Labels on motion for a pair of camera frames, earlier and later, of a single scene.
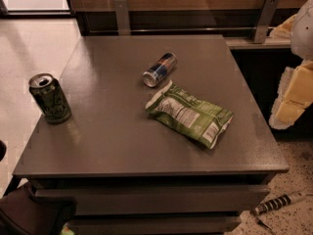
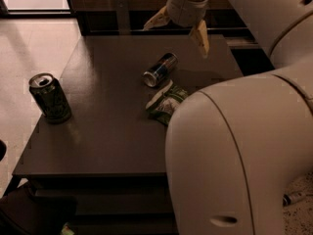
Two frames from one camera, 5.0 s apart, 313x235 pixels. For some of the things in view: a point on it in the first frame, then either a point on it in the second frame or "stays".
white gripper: (303, 29) → (182, 13)
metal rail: (175, 30) stays
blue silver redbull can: (159, 70) stays
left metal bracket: (122, 17) stays
